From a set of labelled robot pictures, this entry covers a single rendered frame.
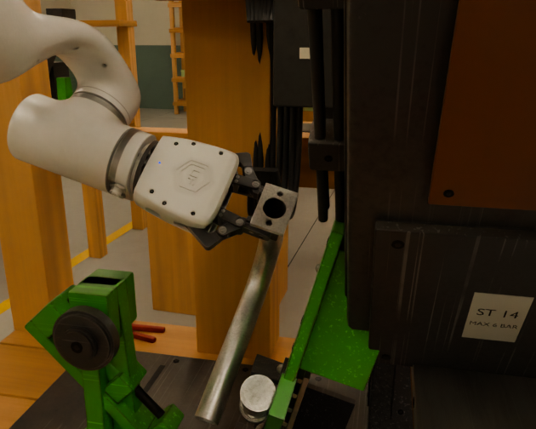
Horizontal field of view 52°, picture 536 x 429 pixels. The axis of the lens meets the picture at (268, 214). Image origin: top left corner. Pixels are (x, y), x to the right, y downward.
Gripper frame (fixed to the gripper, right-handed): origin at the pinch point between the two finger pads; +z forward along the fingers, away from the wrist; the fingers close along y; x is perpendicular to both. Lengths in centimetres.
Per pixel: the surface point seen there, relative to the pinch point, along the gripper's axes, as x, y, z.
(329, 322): -5.7, -11.0, 10.1
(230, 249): 30.4, 4.4, -6.2
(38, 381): 41, -26, -29
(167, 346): 48, -12, -12
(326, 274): -10.2, -8.1, 8.0
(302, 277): 271, 84, 13
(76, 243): 327, 67, -147
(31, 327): 7.7, -20.8, -21.7
